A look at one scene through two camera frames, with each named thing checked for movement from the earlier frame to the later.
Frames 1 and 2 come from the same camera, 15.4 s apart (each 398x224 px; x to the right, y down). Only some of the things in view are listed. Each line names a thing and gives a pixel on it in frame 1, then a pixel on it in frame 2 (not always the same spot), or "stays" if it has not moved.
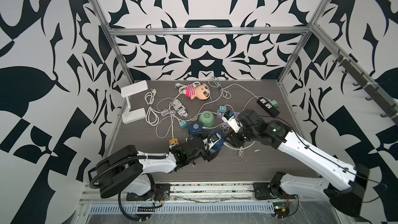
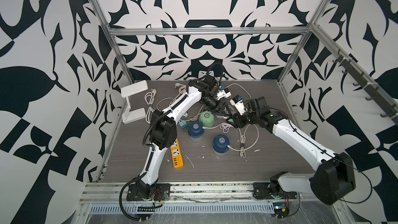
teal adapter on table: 184,124 stays
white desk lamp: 131,115 stays
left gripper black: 209,154 -> 221,109
